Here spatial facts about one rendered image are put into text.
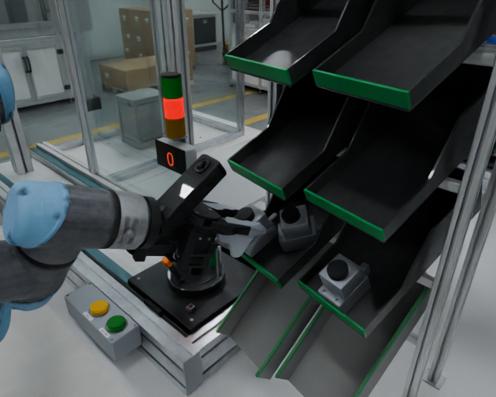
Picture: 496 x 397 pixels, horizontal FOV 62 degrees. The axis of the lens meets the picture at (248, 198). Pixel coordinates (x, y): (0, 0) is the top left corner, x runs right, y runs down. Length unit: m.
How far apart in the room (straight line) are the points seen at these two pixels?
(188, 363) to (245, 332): 0.13
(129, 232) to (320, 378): 0.43
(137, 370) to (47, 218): 0.59
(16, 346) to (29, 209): 0.71
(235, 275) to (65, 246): 0.60
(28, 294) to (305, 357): 0.47
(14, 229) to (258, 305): 0.50
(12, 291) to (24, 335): 0.62
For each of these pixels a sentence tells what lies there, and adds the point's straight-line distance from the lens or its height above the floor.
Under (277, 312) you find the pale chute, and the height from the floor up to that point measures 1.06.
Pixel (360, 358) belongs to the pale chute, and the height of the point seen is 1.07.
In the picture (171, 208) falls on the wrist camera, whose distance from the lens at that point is 0.57.
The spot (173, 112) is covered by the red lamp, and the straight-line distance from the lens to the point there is 1.05.
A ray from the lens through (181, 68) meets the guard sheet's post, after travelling 1.05.
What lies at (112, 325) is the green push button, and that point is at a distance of 0.96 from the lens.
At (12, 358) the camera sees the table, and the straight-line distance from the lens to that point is 1.14.
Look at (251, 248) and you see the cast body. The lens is 0.68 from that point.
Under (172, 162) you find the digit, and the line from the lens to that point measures 1.10.
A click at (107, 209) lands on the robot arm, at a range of 0.51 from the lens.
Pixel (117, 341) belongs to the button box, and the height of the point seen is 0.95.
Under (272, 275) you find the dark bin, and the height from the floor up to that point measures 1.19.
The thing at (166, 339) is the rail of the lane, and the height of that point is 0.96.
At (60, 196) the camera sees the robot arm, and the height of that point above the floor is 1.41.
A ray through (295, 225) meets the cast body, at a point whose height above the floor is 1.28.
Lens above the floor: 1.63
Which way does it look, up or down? 29 degrees down
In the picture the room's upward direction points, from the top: straight up
